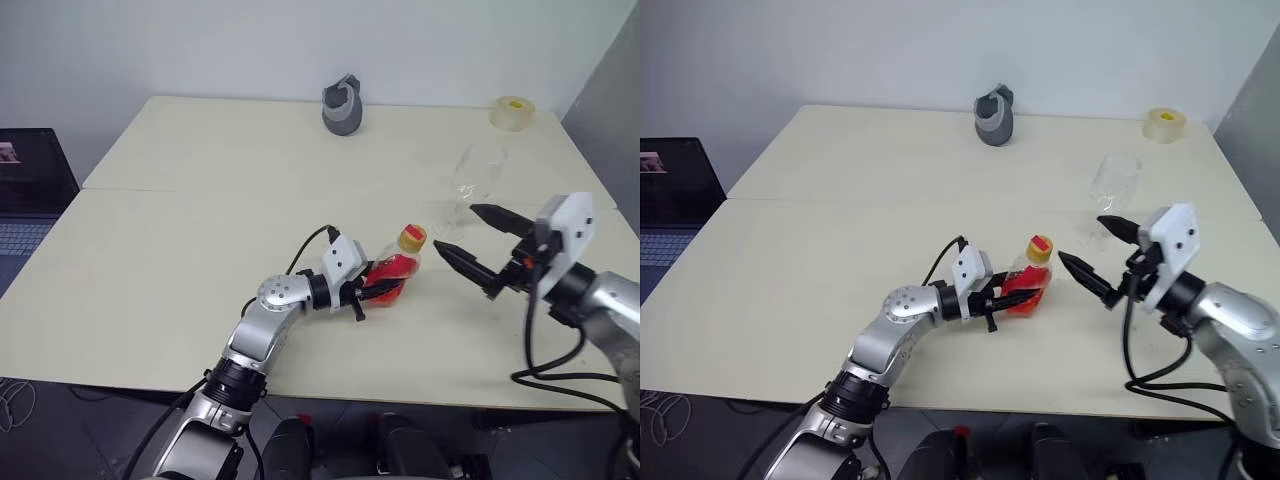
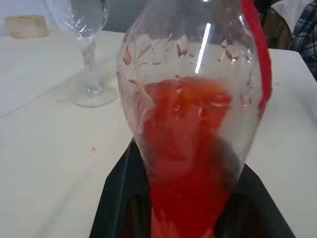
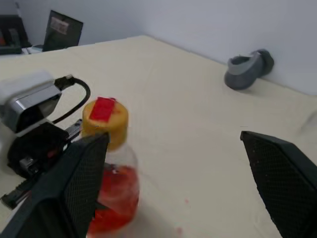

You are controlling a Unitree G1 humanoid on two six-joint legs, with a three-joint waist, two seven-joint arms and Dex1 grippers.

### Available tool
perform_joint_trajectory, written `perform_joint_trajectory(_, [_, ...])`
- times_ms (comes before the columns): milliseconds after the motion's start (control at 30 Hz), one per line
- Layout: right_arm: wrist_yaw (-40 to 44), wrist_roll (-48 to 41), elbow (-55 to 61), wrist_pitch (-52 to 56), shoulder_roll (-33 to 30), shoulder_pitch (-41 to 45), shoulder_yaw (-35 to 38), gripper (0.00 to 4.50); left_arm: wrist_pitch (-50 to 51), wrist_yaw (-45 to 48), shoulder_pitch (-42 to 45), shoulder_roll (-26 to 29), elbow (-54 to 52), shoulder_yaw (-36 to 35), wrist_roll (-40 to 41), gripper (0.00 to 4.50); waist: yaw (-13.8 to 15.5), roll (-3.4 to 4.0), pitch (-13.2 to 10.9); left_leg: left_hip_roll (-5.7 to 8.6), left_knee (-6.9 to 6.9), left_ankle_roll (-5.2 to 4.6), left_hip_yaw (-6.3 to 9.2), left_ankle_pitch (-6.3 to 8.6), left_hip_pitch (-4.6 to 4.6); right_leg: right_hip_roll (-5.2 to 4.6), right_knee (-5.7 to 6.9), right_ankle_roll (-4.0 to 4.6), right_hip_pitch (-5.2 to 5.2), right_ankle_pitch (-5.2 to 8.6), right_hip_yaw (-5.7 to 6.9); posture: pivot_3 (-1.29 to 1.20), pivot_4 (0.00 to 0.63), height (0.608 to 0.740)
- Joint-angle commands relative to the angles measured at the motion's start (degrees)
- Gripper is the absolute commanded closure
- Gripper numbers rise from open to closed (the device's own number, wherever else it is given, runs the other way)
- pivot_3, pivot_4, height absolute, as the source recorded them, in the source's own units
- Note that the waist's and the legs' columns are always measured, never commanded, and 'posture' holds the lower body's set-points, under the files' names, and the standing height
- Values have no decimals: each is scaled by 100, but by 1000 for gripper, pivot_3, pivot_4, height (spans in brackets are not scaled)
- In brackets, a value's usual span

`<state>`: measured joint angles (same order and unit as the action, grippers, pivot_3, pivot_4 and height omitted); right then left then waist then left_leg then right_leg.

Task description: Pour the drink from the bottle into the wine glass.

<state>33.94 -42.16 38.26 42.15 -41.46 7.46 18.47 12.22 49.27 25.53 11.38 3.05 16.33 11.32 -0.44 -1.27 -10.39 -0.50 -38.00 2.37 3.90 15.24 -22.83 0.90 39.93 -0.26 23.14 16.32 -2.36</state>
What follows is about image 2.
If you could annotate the clear plastic wine glass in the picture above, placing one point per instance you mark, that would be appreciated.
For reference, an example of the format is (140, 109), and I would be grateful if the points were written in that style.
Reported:
(86, 54)

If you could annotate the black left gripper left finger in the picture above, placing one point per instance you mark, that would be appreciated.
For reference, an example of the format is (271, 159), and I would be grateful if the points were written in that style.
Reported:
(116, 193)

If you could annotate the clear bottle with red drink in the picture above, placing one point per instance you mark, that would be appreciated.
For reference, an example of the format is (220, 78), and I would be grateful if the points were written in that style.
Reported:
(188, 104)

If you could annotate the person in plaid shirt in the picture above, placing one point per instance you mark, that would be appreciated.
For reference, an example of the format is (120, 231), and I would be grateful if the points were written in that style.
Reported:
(304, 37)

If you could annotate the beige tape roll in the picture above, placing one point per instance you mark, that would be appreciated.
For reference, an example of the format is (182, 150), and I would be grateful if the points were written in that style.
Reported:
(26, 26)

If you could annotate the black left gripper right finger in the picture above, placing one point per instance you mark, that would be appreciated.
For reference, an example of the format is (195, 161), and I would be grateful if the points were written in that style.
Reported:
(262, 203)

